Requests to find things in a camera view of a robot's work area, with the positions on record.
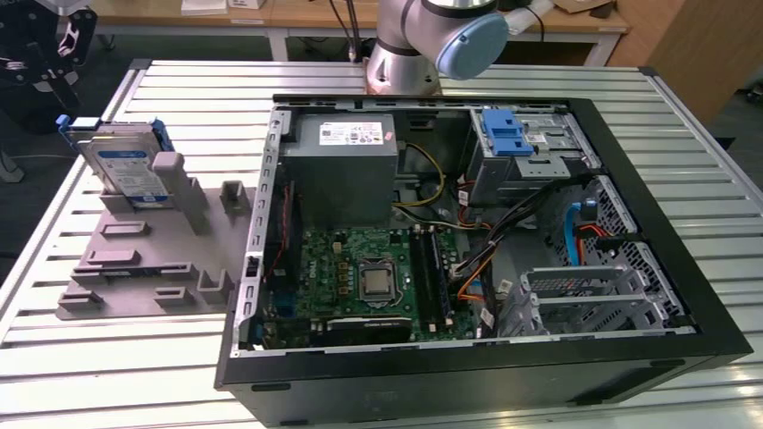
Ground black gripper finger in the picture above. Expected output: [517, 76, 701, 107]
[0, 55, 38, 93]
[33, 11, 98, 117]

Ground hard disk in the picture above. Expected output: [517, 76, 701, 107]
[57, 114, 174, 211]

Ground metal disk bay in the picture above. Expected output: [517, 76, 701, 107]
[500, 265, 665, 339]

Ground black chair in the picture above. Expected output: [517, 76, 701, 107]
[0, 88, 77, 135]

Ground grey floor stand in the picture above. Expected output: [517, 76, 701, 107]
[0, 150, 26, 184]

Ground wooden desk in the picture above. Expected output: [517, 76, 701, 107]
[89, 0, 634, 63]

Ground grey parts rack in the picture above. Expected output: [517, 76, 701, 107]
[57, 151, 259, 321]

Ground black case fan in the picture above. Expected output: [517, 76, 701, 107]
[265, 178, 299, 287]

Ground grey power supply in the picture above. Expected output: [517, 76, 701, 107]
[281, 112, 399, 229]

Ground green motherboard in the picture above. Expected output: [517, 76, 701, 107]
[265, 225, 478, 348]

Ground CPU socket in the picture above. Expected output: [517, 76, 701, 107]
[354, 257, 401, 309]

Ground silver CPU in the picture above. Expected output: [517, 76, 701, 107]
[362, 269, 393, 296]

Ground black RAM slot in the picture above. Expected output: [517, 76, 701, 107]
[414, 226, 436, 330]

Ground black graphics card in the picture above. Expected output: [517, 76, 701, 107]
[262, 314, 414, 349]

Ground blue drive latch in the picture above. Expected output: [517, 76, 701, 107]
[481, 109, 534, 158]

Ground metal drive cage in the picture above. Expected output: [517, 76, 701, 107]
[466, 105, 602, 207]

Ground black PC case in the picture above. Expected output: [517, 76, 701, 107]
[214, 92, 754, 426]

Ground brown cardboard piece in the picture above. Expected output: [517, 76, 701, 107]
[552, 0, 616, 15]

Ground wooden cabinet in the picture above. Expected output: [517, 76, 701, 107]
[608, 0, 763, 130]

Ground black cable with plug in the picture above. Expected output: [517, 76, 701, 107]
[330, 0, 365, 63]

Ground yellow wires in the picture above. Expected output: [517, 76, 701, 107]
[394, 141, 448, 207]

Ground black cable bundle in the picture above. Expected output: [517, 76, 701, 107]
[458, 185, 574, 287]

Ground blue wire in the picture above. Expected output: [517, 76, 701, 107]
[564, 200, 598, 269]

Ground orange wire with black plug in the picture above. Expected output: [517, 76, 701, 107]
[581, 225, 632, 254]

